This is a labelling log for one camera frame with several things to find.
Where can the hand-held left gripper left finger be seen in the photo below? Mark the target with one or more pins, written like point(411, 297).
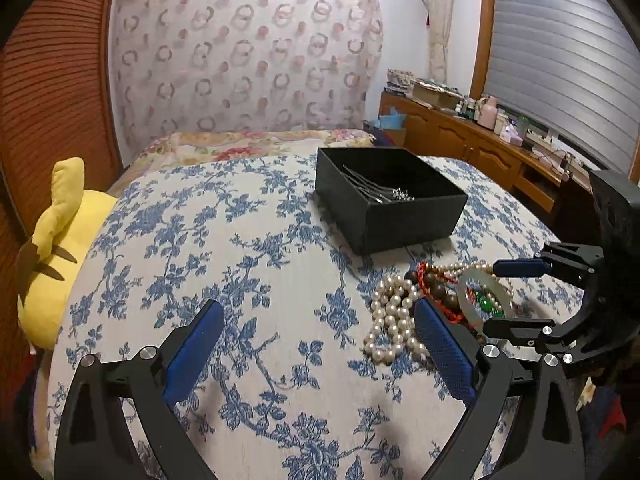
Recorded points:
point(195, 350)

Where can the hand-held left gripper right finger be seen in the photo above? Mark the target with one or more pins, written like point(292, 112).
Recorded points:
point(442, 350)

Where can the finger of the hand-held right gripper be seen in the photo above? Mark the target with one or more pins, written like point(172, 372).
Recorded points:
point(510, 329)
point(520, 267)

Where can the pale jade bangle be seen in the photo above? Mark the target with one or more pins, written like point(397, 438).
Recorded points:
point(462, 300)

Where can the black rectangular box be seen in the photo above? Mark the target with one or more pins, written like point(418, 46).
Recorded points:
point(400, 220)

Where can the blue floral bedspread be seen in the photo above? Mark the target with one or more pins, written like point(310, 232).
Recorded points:
point(210, 240)

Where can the red and blue cloth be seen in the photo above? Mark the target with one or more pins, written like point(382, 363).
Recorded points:
point(607, 410)

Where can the pink tissue box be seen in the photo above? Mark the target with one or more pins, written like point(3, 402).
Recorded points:
point(512, 136)

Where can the wooden sideboard cabinet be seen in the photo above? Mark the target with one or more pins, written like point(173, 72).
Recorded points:
point(465, 145)

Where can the white jar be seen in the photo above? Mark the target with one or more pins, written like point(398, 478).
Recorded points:
point(501, 122)

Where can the pink bottle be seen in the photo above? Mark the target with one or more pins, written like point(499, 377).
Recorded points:
point(488, 112)

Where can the bundle of silver hairpins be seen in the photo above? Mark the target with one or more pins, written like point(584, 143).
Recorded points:
point(380, 191)

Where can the yellow plush toy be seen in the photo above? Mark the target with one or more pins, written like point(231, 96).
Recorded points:
point(65, 220)

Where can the cardboard box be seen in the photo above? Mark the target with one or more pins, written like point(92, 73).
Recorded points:
point(432, 95)

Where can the blue plastic bag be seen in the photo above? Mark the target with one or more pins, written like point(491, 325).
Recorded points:
point(392, 121)

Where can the grey window blind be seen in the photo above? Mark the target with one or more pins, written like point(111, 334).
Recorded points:
point(560, 50)

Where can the flowered quilt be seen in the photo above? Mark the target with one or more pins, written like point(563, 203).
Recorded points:
point(240, 144)

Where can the cream lace curtain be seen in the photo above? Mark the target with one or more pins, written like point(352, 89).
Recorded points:
point(440, 30)

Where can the brown ribbed wooden panel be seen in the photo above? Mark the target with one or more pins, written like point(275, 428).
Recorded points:
point(55, 85)

